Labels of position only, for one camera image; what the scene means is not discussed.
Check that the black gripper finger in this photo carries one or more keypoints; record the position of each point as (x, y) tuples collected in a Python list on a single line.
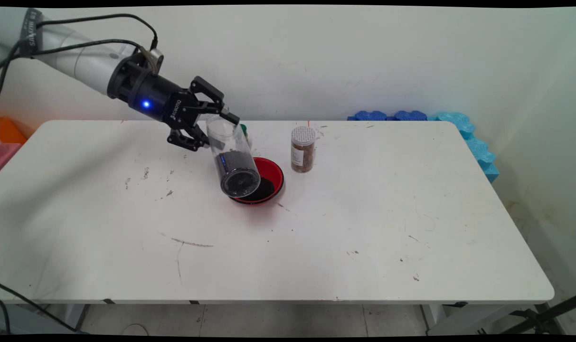
[(188, 138), (212, 95)]

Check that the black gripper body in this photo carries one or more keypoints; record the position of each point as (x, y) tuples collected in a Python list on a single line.
[(159, 97)]

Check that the clear jar with black powder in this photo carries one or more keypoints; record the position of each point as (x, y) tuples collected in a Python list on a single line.
[(238, 183)]

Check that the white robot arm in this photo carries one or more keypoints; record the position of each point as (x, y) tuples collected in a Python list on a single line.
[(79, 57)]

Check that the small green-capped spice bottle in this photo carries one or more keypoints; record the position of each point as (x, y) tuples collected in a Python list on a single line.
[(244, 128)]

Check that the red bowl with black powder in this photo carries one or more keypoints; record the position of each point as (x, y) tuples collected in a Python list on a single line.
[(274, 173)]

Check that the white-lidded brown spice jar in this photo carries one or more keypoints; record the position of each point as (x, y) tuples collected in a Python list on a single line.
[(303, 152)]

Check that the orange object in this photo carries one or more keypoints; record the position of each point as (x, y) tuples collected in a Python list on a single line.
[(10, 130)]

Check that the grey table leg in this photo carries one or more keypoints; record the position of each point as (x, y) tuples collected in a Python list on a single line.
[(71, 313)]

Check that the light blue foam mat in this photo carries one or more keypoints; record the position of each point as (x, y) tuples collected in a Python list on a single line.
[(477, 149)]

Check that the black stand bar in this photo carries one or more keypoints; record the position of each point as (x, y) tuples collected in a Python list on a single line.
[(549, 308)]

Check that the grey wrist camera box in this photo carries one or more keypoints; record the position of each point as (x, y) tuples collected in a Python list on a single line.
[(157, 58)]

